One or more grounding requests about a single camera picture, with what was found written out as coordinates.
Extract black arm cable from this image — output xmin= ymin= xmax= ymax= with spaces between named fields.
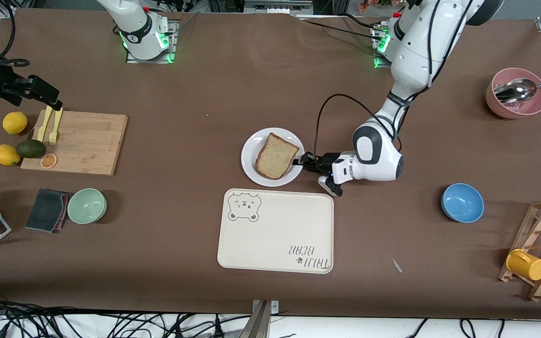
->
xmin=314 ymin=94 xmax=402 ymax=162
xmin=0 ymin=0 xmax=31 ymax=73

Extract white round plate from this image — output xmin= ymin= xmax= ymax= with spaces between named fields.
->
xmin=241 ymin=127 xmax=305 ymax=188

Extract wooden cutting board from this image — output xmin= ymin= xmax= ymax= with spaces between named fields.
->
xmin=20 ymin=109 xmax=129 ymax=177

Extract yellow plastic knife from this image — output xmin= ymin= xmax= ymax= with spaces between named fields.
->
xmin=37 ymin=107 xmax=54 ymax=142

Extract green avocado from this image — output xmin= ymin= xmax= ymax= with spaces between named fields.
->
xmin=15 ymin=139 xmax=46 ymax=159

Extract grey metal box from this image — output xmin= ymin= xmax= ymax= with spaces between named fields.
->
xmin=244 ymin=0 xmax=314 ymax=15

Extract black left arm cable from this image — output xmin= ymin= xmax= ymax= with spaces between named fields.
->
xmin=314 ymin=94 xmax=402 ymax=162

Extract yellow mug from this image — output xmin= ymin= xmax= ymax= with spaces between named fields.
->
xmin=506 ymin=249 xmax=541 ymax=281

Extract metal spoon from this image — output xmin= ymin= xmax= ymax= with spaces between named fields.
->
xmin=493 ymin=77 xmax=541 ymax=104

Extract dark grey sponge cloth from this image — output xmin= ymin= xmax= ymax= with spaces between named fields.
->
xmin=25 ymin=188 xmax=69 ymax=233

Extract yellow lemon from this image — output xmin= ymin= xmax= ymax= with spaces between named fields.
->
xmin=2 ymin=111 xmax=28 ymax=136
xmin=0 ymin=144 xmax=21 ymax=166

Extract metal table clamp bracket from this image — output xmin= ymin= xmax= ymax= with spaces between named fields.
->
xmin=239 ymin=300 xmax=280 ymax=338

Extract blue bowl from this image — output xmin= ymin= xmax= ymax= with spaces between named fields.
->
xmin=441 ymin=183 xmax=485 ymax=223

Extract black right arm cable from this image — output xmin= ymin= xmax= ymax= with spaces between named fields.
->
xmin=0 ymin=0 xmax=31 ymax=73

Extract wooden mug rack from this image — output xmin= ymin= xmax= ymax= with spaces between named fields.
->
xmin=497 ymin=198 xmax=541 ymax=302

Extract light green bowl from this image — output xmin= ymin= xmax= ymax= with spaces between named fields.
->
xmin=67 ymin=188 xmax=108 ymax=225

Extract brown bread slice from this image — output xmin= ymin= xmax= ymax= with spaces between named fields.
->
xmin=255 ymin=132 xmax=301 ymax=180

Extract pink bowl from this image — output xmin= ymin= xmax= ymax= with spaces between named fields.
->
xmin=485 ymin=67 xmax=541 ymax=119

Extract cream bear print tray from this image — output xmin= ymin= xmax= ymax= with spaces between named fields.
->
xmin=217 ymin=188 xmax=335 ymax=275

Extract clear ice cube pieces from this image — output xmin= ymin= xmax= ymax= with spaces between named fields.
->
xmin=505 ymin=100 xmax=534 ymax=114

